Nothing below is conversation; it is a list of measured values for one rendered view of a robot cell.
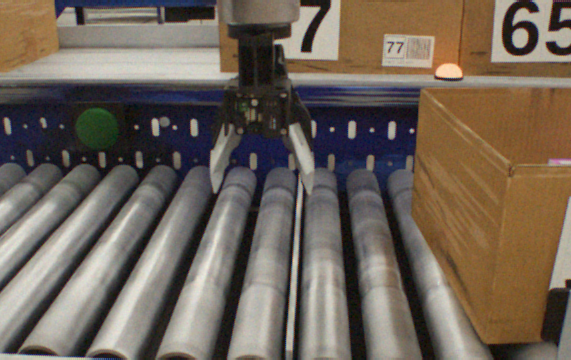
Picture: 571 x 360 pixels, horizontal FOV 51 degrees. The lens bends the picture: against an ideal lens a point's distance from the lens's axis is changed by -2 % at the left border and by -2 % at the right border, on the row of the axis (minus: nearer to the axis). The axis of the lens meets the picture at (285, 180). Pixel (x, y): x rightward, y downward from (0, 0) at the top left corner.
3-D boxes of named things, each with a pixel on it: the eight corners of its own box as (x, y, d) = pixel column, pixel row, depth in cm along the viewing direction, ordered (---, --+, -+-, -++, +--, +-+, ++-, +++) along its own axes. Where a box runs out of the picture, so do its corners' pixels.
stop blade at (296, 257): (285, 426, 57) (285, 349, 54) (298, 223, 100) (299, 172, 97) (291, 427, 57) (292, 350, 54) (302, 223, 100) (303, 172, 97)
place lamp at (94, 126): (77, 151, 97) (72, 109, 95) (80, 148, 98) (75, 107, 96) (119, 151, 97) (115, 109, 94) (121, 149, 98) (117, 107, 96)
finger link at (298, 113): (288, 163, 73) (255, 99, 70) (289, 158, 74) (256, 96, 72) (324, 147, 72) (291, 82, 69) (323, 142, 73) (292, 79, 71)
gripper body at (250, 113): (221, 142, 66) (217, 30, 62) (231, 121, 74) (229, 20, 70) (291, 143, 66) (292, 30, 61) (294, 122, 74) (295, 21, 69)
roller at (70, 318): (2, 352, 52) (57, 358, 52) (150, 159, 100) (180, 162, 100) (10, 397, 54) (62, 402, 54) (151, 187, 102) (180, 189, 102)
